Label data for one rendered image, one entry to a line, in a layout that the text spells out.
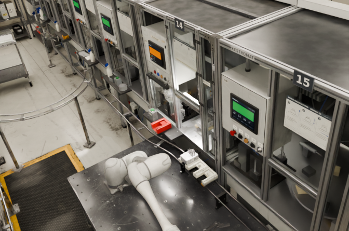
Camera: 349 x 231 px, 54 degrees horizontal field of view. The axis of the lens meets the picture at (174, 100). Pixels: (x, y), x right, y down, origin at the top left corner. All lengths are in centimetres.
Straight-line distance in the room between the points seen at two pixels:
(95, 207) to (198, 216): 87
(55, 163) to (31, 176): 31
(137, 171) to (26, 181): 239
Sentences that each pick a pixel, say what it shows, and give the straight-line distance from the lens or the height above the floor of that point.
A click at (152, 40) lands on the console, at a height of 174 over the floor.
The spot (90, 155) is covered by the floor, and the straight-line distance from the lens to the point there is 461.
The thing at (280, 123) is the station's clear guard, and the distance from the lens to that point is 211.
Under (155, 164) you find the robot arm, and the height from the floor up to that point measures 124.
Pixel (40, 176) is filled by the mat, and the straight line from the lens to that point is 458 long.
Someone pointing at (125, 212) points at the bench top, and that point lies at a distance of 295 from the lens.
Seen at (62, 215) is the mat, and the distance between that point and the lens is 403.
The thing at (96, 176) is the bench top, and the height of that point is 68.
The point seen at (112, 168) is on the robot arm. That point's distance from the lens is 296.
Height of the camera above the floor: 292
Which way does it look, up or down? 33 degrees down
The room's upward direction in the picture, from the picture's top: 6 degrees counter-clockwise
